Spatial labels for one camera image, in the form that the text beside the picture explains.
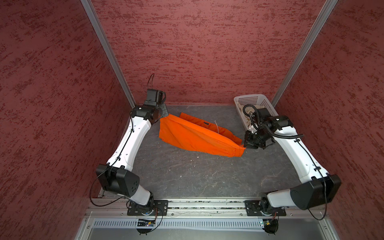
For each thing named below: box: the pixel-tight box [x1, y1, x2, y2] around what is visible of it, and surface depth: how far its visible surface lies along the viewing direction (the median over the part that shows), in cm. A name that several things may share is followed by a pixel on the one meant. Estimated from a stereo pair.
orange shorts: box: [159, 112, 246, 157], surface depth 89 cm
